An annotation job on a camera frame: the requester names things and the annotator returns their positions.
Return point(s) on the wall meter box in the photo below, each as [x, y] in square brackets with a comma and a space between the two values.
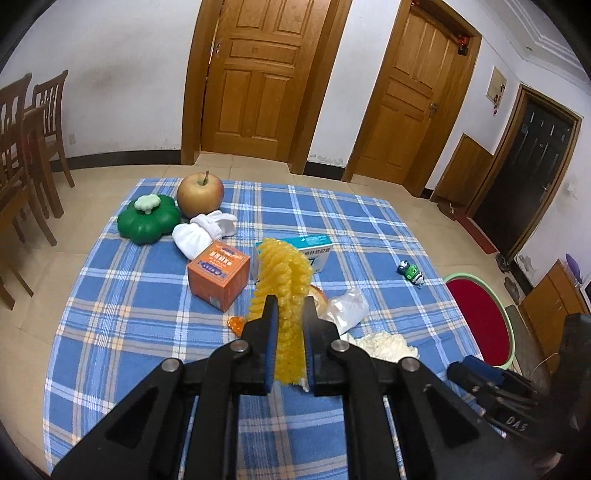
[496, 87]

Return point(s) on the crumpled white tissue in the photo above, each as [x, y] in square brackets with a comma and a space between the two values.
[388, 346]

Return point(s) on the blue checkered tablecloth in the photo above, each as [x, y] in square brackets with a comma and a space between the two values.
[138, 286]

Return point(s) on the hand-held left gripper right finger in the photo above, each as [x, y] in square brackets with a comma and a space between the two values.
[308, 344]

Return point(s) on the wooden cabinet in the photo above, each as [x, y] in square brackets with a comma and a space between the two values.
[554, 304]

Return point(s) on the blue and white medicine box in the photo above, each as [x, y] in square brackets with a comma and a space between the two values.
[318, 251]

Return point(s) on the green pumpkin-shaped toy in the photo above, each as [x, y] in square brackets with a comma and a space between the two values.
[145, 224]

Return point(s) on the orange rice cracker packet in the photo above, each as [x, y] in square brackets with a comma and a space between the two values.
[235, 325]

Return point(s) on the orange cardboard box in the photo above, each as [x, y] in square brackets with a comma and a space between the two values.
[217, 274]

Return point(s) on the black entrance door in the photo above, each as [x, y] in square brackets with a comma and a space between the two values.
[526, 170]

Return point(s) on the wooden wall panel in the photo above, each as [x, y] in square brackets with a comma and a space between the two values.
[466, 170]

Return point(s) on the apple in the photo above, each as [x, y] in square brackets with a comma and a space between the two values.
[201, 196]

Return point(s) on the clear bag of white powder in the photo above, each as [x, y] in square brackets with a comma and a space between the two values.
[346, 309]

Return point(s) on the white wall switch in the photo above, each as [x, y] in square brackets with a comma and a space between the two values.
[571, 189]

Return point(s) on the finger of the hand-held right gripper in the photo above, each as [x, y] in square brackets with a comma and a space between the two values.
[482, 368]
[466, 383]

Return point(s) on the red stool with green rim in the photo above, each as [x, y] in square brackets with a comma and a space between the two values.
[480, 318]

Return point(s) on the white sock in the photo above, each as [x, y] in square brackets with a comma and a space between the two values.
[221, 221]
[194, 240]

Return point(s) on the panelled wooden door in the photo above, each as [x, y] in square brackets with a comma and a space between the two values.
[263, 74]

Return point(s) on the small green toy car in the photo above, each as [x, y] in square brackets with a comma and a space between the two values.
[410, 272]

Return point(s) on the wooden chair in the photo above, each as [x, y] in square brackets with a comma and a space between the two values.
[53, 120]
[25, 161]
[9, 240]

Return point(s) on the red doormat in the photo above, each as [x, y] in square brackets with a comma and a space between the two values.
[478, 233]

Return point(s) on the wooden door with red ornament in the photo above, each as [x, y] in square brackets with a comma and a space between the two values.
[415, 92]

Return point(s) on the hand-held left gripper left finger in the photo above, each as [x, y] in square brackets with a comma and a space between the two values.
[272, 344]

